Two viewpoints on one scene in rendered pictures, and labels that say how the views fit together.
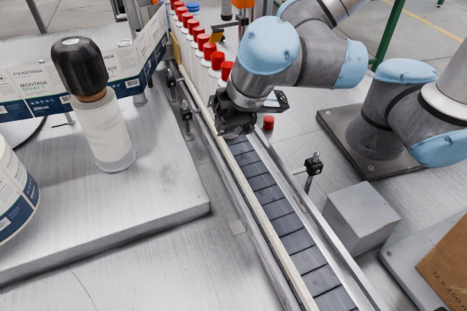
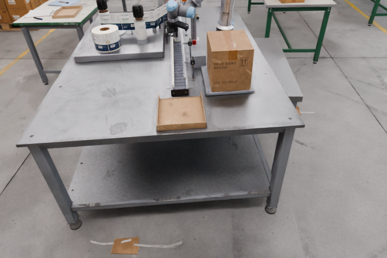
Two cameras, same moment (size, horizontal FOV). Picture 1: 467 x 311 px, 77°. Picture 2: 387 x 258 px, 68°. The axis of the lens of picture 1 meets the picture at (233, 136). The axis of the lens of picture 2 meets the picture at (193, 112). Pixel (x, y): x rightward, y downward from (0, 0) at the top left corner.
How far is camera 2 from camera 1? 1.73 m
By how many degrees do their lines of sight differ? 16
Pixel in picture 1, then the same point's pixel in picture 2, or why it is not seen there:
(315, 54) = (181, 8)
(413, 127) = not seen: hidden behind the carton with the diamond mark
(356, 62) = (190, 10)
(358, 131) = not seen: hidden behind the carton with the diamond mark
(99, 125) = (139, 27)
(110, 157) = (140, 38)
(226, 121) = (169, 27)
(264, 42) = (169, 4)
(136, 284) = (139, 64)
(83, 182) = (132, 45)
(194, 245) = (155, 61)
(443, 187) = not seen: hidden behind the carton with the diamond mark
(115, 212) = (138, 50)
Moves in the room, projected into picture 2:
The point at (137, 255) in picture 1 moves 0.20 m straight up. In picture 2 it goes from (141, 60) to (137, 35)
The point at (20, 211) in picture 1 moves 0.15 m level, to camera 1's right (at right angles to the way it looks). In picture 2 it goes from (117, 45) to (134, 46)
